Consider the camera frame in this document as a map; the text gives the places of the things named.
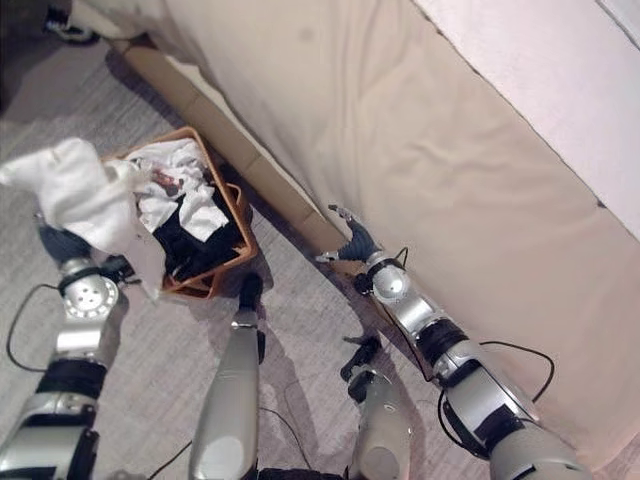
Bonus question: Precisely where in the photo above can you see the white crumpled clothes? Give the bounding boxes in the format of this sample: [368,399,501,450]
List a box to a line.
[123,138,232,244]

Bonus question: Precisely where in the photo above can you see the robot leg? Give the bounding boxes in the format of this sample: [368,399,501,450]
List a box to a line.
[186,272,267,480]
[339,335,417,480]

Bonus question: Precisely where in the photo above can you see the white garment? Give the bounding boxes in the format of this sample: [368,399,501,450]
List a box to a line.
[0,136,167,302]

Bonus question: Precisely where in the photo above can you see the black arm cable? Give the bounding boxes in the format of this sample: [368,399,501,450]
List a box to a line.
[5,282,67,374]
[478,341,556,403]

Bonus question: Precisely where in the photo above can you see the robot left leg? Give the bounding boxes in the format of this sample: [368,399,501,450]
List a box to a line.
[186,272,267,480]

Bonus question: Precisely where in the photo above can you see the red-brown patterned cloth piece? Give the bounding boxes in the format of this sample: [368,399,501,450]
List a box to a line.
[149,168,186,198]

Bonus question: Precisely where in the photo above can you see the black robot waist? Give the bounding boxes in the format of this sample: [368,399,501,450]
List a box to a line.
[248,466,352,480]

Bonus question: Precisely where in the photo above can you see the orange plastic laundry basket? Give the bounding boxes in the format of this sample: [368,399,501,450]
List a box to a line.
[99,125,259,301]

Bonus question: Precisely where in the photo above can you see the beige bed sheet mattress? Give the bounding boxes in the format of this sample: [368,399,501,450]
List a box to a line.
[163,0,640,474]

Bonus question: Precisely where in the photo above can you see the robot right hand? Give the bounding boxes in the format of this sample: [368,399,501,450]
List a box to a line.
[315,203,385,263]

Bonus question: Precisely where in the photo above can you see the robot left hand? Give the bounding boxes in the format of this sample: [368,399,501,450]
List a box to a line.
[37,220,95,265]

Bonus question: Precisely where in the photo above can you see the black clothes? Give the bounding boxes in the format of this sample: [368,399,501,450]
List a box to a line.
[151,186,247,282]

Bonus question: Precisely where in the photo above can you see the black and white shoe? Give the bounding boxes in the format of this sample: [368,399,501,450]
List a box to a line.
[43,18,97,43]

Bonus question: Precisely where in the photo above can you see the pale pink duvet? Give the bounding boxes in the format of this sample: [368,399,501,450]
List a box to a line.
[413,0,640,237]

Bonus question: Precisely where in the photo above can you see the robot right leg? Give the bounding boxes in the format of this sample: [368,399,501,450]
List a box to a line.
[339,335,417,480]

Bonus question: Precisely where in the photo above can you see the white hanging fabric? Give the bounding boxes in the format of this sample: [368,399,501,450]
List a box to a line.
[66,0,152,41]

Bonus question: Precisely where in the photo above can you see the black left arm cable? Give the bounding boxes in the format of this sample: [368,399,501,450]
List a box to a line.
[5,282,67,374]

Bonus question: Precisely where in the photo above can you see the thin black floor cable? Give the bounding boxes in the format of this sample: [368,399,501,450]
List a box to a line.
[153,405,302,472]

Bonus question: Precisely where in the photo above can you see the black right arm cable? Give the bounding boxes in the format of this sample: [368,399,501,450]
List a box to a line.
[478,341,556,403]

